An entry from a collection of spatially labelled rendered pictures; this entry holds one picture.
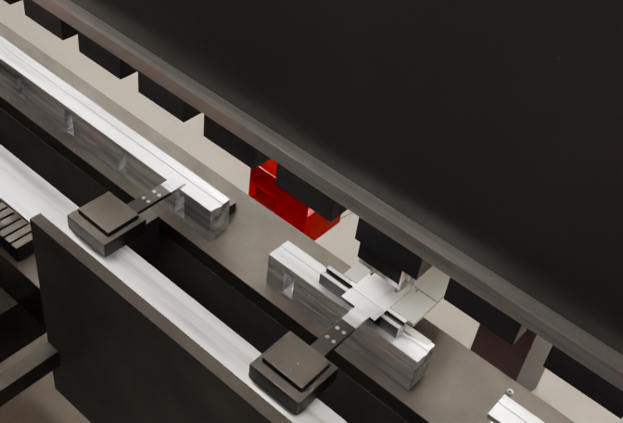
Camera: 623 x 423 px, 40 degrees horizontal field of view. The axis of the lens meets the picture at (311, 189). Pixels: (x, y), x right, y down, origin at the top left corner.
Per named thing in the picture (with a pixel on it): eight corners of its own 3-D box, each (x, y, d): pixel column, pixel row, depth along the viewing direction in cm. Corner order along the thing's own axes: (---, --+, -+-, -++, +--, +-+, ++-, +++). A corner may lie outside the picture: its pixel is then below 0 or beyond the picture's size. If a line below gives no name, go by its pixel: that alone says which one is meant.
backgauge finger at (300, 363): (385, 334, 168) (389, 317, 165) (297, 416, 152) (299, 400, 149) (337, 300, 173) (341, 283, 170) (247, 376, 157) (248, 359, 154)
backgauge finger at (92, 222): (198, 199, 191) (199, 182, 187) (105, 258, 175) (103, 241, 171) (162, 173, 196) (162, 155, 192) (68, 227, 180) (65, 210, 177)
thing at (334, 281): (404, 329, 171) (407, 320, 169) (395, 339, 169) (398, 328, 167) (327, 275, 180) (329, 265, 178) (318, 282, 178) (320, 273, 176)
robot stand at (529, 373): (496, 351, 294) (565, 180, 243) (536, 387, 285) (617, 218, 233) (460, 376, 285) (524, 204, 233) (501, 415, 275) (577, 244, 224)
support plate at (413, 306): (484, 260, 185) (485, 256, 185) (413, 326, 169) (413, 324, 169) (416, 216, 193) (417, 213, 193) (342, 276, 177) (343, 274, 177)
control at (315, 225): (339, 222, 237) (349, 173, 225) (300, 250, 227) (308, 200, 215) (286, 185, 246) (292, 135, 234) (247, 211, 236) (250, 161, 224)
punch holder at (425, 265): (445, 258, 158) (464, 191, 147) (418, 281, 153) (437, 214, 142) (380, 215, 165) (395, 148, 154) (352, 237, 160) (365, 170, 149)
